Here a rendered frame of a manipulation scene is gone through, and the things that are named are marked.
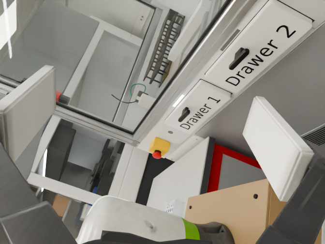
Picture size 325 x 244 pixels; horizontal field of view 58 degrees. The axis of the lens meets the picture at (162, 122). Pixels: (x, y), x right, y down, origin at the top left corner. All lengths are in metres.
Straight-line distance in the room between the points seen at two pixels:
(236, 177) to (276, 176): 0.97
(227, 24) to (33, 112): 0.63
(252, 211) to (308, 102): 0.50
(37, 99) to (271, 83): 0.77
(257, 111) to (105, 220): 0.34
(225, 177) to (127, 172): 0.74
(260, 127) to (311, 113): 0.81
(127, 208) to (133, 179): 1.20
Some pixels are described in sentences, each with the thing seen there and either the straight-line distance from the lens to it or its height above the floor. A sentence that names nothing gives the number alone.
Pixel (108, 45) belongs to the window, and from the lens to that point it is 0.91.
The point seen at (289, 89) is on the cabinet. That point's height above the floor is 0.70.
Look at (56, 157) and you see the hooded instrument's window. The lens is 1.69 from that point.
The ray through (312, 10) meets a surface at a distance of 0.73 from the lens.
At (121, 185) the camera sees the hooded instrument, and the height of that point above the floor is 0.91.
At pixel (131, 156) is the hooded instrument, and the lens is 1.74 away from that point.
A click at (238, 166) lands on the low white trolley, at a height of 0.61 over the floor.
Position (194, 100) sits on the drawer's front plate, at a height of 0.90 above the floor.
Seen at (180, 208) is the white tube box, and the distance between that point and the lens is 1.10.
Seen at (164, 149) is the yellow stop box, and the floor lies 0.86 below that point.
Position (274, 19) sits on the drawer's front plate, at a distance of 0.71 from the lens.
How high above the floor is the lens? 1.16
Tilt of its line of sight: 12 degrees down
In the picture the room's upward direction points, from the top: 67 degrees counter-clockwise
